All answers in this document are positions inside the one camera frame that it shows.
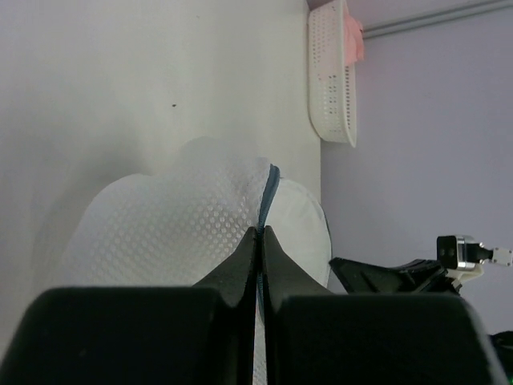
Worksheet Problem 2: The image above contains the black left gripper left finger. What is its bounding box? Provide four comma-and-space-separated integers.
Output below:
10, 228, 257, 384

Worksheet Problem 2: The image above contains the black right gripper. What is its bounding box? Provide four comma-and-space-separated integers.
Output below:
329, 257, 512, 353

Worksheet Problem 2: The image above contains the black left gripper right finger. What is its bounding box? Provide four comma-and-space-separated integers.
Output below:
261, 228, 507, 384

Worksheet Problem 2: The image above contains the pink bra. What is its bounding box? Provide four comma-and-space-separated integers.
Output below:
344, 10, 365, 67

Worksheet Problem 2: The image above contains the white perforated plastic basket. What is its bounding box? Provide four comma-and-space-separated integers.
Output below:
307, 1, 357, 147

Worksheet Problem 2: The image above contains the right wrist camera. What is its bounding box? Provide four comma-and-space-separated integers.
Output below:
436, 235, 512, 273

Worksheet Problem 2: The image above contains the aluminium frame rail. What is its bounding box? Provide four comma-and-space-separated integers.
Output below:
362, 0, 512, 40

